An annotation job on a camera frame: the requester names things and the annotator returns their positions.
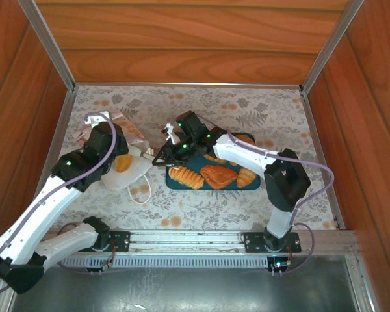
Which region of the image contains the long ridged fake bread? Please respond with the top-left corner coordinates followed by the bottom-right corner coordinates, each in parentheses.
top-left (168, 164), bottom-right (205, 190)

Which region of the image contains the cartoon animal paper bag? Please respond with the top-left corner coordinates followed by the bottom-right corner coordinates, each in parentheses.
top-left (71, 109), bottom-right (157, 205)

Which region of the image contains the plump fake croissant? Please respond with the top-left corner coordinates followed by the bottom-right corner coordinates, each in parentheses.
top-left (203, 153), bottom-right (238, 167)

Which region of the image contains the triangular fake pastry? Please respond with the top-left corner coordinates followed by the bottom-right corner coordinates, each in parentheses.
top-left (200, 164), bottom-right (239, 191)

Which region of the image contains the small fake croissant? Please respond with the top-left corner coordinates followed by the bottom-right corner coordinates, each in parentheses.
top-left (235, 166), bottom-right (258, 189)

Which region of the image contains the round orange fake bun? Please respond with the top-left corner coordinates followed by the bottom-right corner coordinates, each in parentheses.
top-left (116, 154), bottom-right (134, 173)

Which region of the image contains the teal plastic tray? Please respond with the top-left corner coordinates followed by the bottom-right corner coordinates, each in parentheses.
top-left (164, 131), bottom-right (261, 192)

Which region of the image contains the floral fern tablecloth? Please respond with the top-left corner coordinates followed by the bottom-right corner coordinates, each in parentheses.
top-left (53, 84), bottom-right (341, 231)

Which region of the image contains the wide aluminium mounting beam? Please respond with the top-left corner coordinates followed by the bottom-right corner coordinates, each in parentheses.
top-left (44, 227), bottom-right (360, 256)

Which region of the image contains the small circuit board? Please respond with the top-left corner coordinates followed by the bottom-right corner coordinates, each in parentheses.
top-left (86, 253), bottom-right (116, 277)
top-left (268, 255), bottom-right (293, 278)

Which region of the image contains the galvanised metal sheet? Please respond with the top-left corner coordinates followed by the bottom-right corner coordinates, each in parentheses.
top-left (9, 255), bottom-right (361, 312)

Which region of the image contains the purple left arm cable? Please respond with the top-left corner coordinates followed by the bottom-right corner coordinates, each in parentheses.
top-left (0, 112), bottom-right (118, 296)

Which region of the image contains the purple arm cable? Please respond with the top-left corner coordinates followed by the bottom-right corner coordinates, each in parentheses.
top-left (0, 112), bottom-right (118, 296)
top-left (194, 112), bottom-right (335, 277)

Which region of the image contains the aluminium side floor rail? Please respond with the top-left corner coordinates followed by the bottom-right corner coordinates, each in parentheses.
top-left (47, 89), bottom-right (77, 230)
top-left (299, 90), bottom-right (346, 230)

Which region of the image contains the long horizontal aluminium wall rail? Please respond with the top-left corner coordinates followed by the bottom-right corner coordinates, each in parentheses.
top-left (73, 81), bottom-right (302, 89)

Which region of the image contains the small black arm base plate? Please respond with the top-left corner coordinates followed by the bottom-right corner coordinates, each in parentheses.
top-left (107, 230), bottom-right (131, 254)

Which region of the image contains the white slotted cable duct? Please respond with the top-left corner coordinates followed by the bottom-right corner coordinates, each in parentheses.
top-left (63, 254), bottom-right (272, 270)

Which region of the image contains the aluminium corner post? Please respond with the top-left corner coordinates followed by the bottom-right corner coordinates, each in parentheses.
top-left (18, 0), bottom-right (77, 94)
top-left (298, 0), bottom-right (365, 95)

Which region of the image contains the long black arm base plate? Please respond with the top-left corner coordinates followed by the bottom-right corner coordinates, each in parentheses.
top-left (242, 231), bottom-right (302, 255)

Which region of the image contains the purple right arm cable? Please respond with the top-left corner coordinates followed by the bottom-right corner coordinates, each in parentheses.
top-left (194, 112), bottom-right (335, 277)

